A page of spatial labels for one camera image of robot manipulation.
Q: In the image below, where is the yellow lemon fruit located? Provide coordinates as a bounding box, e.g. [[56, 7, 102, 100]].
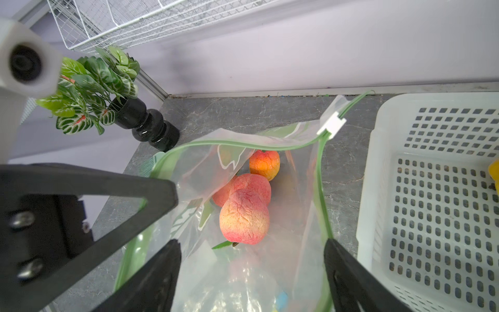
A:
[[488, 160, 499, 194]]

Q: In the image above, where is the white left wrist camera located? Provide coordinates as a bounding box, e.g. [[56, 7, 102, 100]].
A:
[[1, 18, 62, 164]]

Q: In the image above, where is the green hand brush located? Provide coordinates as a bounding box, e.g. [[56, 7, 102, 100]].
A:
[[139, 152, 166, 178]]

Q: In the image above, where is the green printed zip-top bag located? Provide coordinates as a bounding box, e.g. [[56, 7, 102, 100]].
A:
[[115, 96, 356, 311]]

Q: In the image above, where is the white plastic perforated basket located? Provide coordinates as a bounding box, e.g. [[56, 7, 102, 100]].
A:
[[357, 92, 498, 311]]

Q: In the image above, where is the white wire wall shelf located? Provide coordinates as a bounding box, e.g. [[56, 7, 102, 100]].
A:
[[48, 0, 272, 54]]

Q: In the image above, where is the black glossy vase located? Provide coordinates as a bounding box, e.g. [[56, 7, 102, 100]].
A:
[[110, 97, 180, 152]]

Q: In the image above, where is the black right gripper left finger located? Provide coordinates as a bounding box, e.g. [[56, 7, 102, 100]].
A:
[[94, 239, 181, 312]]

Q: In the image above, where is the pink peach with leaf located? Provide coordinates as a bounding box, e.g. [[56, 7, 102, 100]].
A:
[[219, 189, 270, 245]]

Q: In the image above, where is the green artificial plant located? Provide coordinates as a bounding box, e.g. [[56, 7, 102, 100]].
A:
[[36, 46, 140, 135]]

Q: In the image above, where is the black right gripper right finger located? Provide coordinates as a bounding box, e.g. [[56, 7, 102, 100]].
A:
[[324, 239, 411, 312]]

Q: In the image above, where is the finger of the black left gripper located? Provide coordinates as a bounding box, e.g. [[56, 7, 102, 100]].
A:
[[1, 163, 179, 311]]

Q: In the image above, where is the red orange peach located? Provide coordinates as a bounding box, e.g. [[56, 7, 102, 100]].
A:
[[248, 150, 281, 181]]

